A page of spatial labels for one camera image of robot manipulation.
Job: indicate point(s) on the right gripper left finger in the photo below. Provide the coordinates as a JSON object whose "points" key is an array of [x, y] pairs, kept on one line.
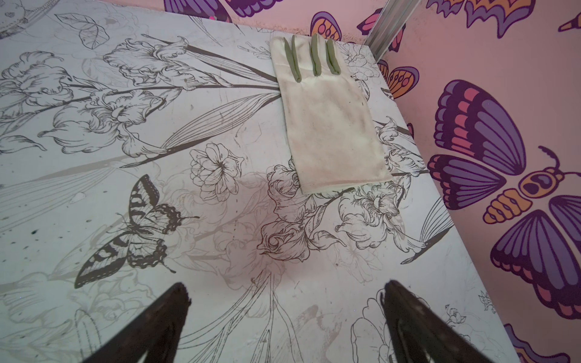
{"points": [[154, 335]]}

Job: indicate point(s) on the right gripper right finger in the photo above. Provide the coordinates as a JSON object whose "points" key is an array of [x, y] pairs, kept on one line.
{"points": [[418, 335]]}

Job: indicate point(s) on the white work glove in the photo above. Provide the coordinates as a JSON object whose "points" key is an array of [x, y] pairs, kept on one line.
{"points": [[329, 126]]}

